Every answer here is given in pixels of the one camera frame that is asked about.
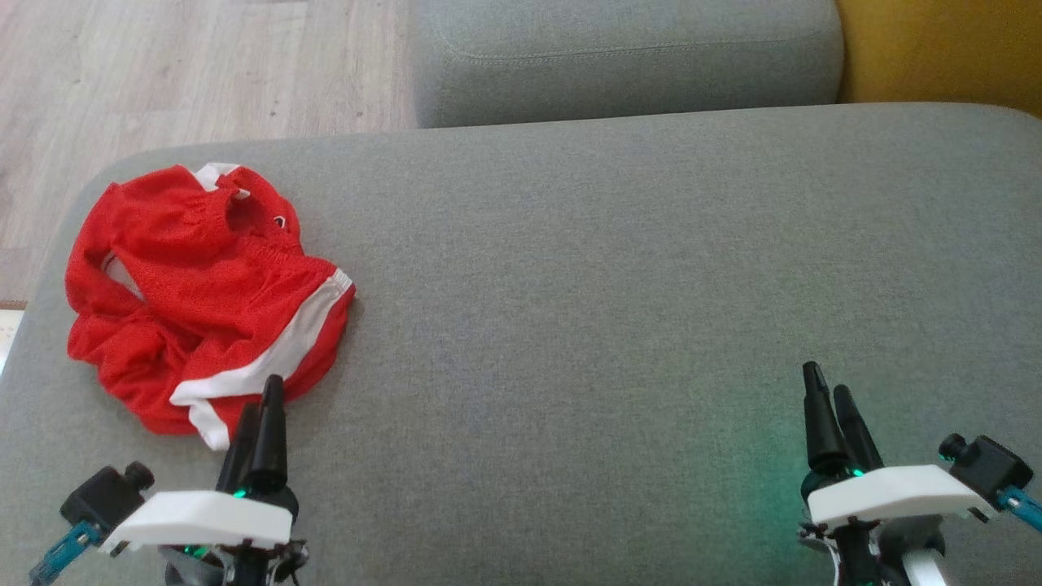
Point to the teal left camera connector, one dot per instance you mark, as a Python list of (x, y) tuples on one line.
[(65, 549)]

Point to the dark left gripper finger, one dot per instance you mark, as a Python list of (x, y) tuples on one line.
[(238, 464), (270, 448)]

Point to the teal right camera connector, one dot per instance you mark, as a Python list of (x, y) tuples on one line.
[(1024, 506)]

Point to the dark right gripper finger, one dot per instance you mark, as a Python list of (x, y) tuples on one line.
[(861, 443), (824, 431)]

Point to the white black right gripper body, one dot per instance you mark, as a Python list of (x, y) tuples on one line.
[(895, 492)]

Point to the red shorts with white stripes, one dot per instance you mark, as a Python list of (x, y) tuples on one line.
[(244, 285)]

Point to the yellow cushion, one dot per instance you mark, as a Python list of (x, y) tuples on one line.
[(936, 49)]

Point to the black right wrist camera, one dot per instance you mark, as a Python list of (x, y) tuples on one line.
[(989, 468)]

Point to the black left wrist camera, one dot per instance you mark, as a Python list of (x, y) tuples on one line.
[(102, 496)]

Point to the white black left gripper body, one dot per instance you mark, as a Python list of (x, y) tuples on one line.
[(203, 517)]

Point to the teal camera connector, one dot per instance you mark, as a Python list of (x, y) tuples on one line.
[(65, 549), (1024, 506)]

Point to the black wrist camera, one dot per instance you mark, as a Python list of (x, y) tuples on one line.
[(102, 496), (989, 468)]

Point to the grey sofa back cushion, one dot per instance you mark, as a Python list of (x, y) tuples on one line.
[(627, 57)]

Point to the grey fabric sofa seat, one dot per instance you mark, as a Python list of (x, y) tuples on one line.
[(610, 325)]

